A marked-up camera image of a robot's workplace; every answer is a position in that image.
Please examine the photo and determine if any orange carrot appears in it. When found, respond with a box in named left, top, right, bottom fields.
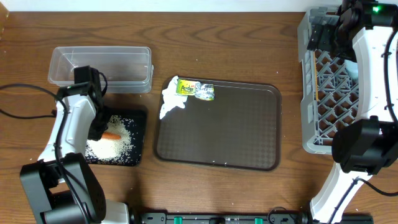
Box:
left=101, top=132, right=121, bottom=140

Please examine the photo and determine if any wooden chopstick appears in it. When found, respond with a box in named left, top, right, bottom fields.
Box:
left=313, top=57, right=319, bottom=102

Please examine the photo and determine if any pile of rice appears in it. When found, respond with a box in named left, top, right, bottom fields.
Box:
left=85, top=115, right=134, bottom=163

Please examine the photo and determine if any foil snack wrapper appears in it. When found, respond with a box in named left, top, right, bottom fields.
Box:
left=176, top=79, right=215, bottom=101

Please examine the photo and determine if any light blue bowl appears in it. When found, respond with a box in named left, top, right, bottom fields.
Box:
left=344, top=60, right=359, bottom=80

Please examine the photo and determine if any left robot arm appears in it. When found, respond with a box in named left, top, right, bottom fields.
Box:
left=20, top=81, right=129, bottom=224

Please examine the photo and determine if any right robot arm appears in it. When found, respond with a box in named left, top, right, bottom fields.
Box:
left=297, top=1, right=397, bottom=223

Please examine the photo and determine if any black waste tray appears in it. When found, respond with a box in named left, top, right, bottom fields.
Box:
left=86, top=109, right=147, bottom=166

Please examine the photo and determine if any grey dishwasher rack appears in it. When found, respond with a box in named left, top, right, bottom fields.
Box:
left=297, top=7, right=359, bottom=154

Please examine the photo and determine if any clear plastic bin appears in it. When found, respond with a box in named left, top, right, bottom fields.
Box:
left=48, top=46, right=154, bottom=94

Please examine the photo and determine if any crumpled white napkin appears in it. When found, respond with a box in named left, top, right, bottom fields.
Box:
left=159, top=76, right=187, bottom=119

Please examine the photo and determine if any brown serving tray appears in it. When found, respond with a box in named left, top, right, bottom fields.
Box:
left=153, top=79, right=282, bottom=172

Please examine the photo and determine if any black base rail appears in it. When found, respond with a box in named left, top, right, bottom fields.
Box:
left=136, top=212, right=374, bottom=224

